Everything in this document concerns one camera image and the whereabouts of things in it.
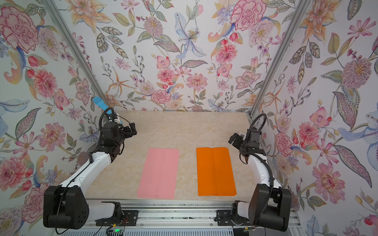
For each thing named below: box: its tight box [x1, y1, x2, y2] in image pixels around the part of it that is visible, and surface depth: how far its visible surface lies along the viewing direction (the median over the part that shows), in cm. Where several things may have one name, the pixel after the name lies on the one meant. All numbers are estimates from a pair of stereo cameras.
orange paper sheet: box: [196, 147, 237, 197], surface depth 92 cm
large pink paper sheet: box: [137, 147, 180, 200], surface depth 91 cm
